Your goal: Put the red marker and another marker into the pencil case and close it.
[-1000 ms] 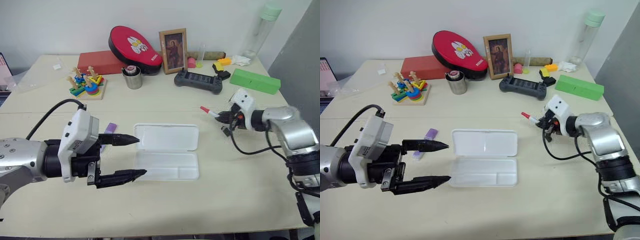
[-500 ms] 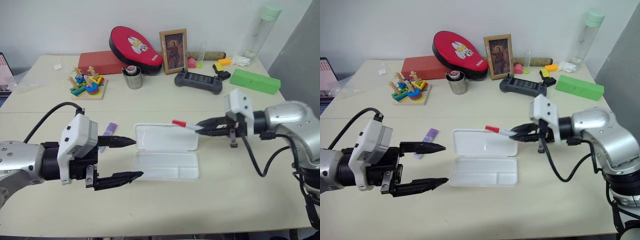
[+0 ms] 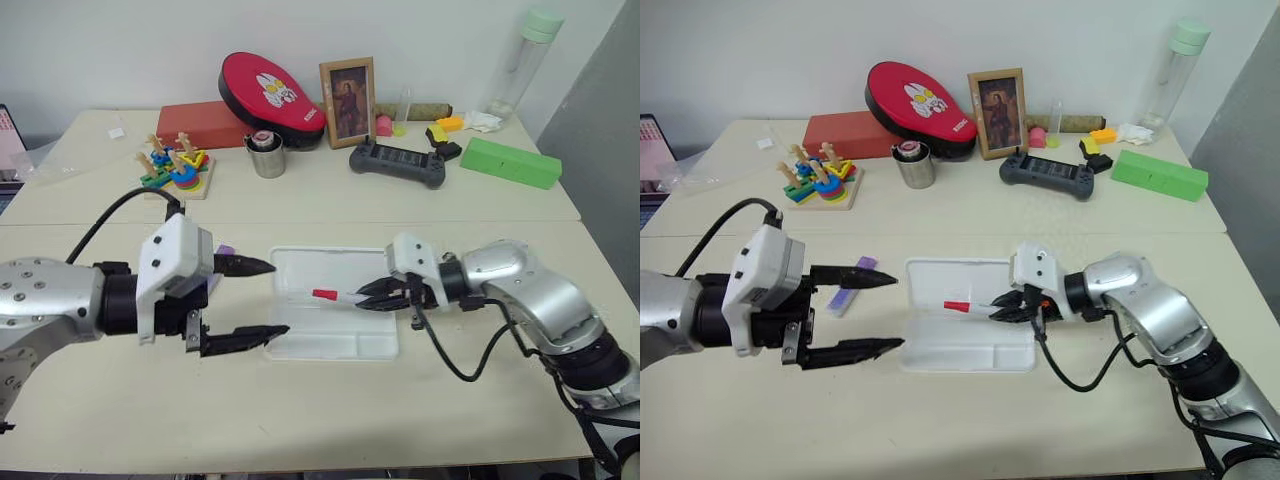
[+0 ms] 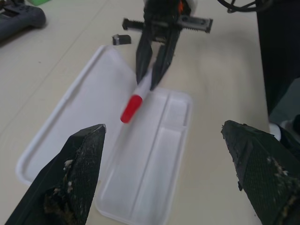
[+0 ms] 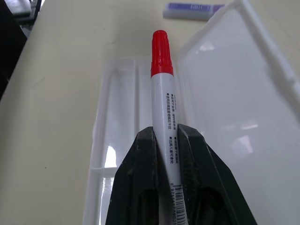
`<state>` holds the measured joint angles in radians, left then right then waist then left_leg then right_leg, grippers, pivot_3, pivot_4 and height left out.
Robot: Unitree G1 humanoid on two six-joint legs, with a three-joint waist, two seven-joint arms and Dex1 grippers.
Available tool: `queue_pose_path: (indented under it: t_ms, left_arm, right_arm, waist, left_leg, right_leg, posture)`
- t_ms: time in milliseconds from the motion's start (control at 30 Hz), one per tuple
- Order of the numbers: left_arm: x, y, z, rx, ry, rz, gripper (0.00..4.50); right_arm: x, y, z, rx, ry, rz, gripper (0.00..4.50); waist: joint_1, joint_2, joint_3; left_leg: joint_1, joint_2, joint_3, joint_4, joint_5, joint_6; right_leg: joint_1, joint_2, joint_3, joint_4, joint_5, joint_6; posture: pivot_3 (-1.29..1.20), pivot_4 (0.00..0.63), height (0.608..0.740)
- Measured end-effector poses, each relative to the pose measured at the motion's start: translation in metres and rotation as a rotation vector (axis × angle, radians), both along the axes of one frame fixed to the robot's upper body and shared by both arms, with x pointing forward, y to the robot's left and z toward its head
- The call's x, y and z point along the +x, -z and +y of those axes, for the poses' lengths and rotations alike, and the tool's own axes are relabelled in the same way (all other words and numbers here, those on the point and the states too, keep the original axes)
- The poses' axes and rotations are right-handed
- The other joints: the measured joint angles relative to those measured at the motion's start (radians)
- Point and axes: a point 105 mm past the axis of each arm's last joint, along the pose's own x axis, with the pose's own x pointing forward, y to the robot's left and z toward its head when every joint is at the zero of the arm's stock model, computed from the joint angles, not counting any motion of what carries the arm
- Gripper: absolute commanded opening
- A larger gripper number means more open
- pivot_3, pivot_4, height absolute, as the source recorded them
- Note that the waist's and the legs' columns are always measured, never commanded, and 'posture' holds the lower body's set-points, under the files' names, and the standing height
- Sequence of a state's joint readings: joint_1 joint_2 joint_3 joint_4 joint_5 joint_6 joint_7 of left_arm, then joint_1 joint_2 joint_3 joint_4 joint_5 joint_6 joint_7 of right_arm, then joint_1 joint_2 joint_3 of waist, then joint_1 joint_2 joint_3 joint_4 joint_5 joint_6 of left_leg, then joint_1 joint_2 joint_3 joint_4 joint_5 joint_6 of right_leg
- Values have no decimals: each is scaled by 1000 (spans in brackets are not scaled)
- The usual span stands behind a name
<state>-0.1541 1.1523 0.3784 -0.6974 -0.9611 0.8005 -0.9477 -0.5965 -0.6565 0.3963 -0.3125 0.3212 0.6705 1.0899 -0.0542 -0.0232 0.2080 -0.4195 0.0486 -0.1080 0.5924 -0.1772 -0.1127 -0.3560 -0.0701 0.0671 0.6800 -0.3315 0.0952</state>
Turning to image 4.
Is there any grey-green fabric object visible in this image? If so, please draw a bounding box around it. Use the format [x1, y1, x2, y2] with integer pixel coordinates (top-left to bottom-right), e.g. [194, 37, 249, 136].
[269, 78, 300, 132]

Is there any white plastic pencil case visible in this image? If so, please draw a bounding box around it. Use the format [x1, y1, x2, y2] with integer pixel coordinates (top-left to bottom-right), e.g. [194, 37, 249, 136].
[15, 44, 194, 225]

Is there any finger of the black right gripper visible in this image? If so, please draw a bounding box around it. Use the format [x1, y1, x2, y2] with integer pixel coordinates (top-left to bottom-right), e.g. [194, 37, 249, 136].
[135, 25, 156, 83]
[150, 25, 181, 91]

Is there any dark grey handheld controller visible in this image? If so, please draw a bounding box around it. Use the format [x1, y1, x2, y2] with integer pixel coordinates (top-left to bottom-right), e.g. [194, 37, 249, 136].
[0, 4, 47, 48]

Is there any small black grey block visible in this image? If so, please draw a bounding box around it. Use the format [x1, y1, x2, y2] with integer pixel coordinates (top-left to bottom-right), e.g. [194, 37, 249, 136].
[112, 34, 132, 45]

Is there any black cable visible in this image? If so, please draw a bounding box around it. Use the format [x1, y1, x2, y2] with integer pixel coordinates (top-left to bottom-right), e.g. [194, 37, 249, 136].
[216, 0, 275, 14]

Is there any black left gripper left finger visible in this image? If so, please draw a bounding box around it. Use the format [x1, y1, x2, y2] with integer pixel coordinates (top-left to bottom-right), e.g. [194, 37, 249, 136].
[4, 123, 107, 225]

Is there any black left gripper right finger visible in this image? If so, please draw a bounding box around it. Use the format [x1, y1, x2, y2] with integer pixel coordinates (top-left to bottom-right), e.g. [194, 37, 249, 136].
[221, 120, 300, 225]

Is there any green object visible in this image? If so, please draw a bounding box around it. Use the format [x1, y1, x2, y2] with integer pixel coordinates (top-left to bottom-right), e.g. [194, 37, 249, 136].
[29, 0, 53, 7]

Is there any red capped white marker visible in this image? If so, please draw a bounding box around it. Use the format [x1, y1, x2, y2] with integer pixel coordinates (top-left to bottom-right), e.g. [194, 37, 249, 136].
[120, 70, 153, 124]

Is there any white rounded object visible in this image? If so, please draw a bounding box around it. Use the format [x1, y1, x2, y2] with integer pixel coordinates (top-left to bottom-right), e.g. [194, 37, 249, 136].
[269, 122, 282, 142]

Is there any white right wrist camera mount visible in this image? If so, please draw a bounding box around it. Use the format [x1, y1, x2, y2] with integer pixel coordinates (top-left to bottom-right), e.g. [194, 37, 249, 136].
[182, 0, 200, 13]

